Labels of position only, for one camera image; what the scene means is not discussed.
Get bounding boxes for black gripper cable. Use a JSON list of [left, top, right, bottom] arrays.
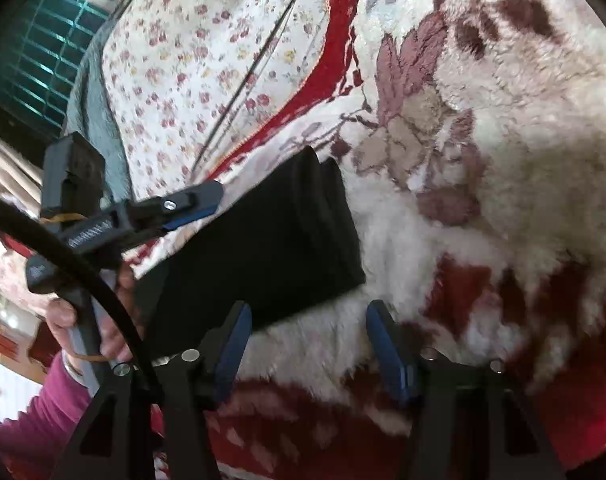
[[0, 192, 164, 386]]

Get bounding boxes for black pants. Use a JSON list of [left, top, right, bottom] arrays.
[[133, 146, 368, 362]]

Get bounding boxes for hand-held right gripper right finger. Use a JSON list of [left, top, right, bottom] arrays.
[[365, 299, 566, 480]]

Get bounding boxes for grey-blue fleece blanket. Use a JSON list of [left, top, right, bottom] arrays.
[[64, 19, 135, 197]]

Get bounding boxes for person's left forearm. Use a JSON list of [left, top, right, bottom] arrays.
[[0, 354, 100, 480]]

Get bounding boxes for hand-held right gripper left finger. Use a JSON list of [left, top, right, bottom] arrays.
[[63, 301, 254, 480]]

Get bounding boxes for silver bracelet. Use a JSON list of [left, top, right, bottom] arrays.
[[61, 352, 87, 384]]

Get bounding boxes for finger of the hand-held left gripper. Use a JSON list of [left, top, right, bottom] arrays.
[[126, 179, 226, 223], [148, 204, 220, 235]]

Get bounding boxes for red and white plush blanket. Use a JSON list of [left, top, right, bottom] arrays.
[[118, 0, 606, 480]]

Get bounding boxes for window with teal grille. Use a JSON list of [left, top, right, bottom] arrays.
[[0, 0, 155, 127]]

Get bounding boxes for floral bed sheet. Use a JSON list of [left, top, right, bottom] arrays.
[[100, 0, 380, 202]]

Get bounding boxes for person's left hand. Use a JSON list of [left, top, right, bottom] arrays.
[[47, 262, 146, 367]]

